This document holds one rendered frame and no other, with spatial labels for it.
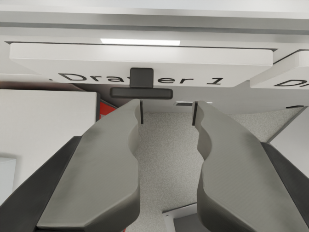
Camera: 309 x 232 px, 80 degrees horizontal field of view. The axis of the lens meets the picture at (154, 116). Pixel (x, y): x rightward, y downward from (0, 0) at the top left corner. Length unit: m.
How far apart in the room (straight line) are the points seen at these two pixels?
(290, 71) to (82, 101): 0.33
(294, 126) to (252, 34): 1.19
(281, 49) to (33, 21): 0.24
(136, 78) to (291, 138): 1.21
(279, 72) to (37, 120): 0.41
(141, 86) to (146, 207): 1.05
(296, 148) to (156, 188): 0.85
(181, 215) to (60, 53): 1.12
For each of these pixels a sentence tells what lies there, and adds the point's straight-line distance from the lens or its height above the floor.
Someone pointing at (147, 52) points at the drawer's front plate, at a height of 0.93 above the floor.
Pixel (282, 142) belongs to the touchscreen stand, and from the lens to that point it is 1.32.
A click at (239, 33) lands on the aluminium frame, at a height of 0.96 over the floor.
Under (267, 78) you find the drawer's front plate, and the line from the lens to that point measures 0.30.
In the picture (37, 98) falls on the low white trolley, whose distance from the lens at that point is 0.43.
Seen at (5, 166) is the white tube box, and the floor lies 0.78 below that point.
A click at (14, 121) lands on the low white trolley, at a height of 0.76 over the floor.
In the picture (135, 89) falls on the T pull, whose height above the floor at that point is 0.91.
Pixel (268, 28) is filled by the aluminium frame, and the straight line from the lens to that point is 0.20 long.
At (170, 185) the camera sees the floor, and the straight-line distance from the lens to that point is 1.18.
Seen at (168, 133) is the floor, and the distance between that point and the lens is 1.13.
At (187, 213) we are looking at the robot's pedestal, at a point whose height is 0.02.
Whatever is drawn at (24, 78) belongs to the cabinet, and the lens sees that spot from 0.44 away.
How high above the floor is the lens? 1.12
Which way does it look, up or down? 86 degrees down
